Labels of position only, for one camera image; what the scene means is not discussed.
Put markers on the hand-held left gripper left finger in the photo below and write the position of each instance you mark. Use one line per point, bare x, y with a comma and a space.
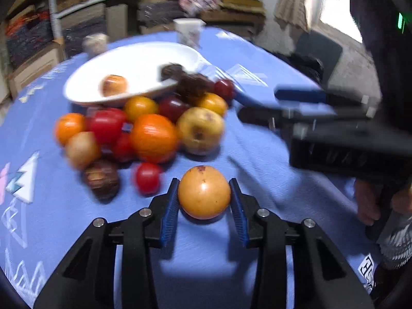
170, 214

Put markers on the dark wrinkled passion fruit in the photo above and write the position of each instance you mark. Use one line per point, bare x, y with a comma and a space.
172, 70
102, 178
193, 85

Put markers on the dark red plum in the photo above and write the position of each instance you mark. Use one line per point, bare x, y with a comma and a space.
172, 108
224, 89

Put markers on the pink flower bundle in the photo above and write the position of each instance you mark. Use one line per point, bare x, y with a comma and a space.
199, 0

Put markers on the small orange mandarin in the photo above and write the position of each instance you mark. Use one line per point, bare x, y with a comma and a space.
68, 128

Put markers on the white oval plate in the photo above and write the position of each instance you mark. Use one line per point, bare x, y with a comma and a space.
135, 61

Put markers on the white paper cup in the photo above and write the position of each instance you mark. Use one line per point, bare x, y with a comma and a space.
189, 32

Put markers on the red tomato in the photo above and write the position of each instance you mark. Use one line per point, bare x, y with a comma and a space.
124, 149
106, 125
147, 177

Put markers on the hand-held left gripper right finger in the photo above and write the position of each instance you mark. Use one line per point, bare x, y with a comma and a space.
238, 215

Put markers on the yellow tomato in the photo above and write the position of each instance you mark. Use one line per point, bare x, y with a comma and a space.
140, 107

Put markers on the person's right hand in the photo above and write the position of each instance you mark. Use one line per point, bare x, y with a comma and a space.
367, 199

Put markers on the blue printed tablecloth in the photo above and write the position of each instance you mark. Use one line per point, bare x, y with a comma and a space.
273, 186

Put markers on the person's right forearm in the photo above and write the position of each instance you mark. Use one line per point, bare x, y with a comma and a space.
397, 241

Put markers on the cardboard box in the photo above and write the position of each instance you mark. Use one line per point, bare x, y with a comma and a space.
32, 67

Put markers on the tan round pear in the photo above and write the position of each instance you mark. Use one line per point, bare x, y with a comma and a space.
82, 149
113, 85

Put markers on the yellow apple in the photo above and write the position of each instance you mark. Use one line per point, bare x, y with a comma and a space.
200, 130

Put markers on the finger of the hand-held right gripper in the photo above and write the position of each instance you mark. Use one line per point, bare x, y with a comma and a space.
260, 116
299, 95

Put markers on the yellow-orange persimmon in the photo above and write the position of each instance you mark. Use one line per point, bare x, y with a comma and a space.
204, 192

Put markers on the small yellow-orange mandarin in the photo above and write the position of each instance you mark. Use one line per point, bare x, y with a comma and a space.
211, 103

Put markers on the beige woven cloth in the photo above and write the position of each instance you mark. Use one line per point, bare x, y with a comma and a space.
291, 3

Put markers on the large orange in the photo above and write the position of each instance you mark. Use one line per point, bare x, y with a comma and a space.
154, 138

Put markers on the white pipe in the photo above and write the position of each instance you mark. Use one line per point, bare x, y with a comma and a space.
54, 6

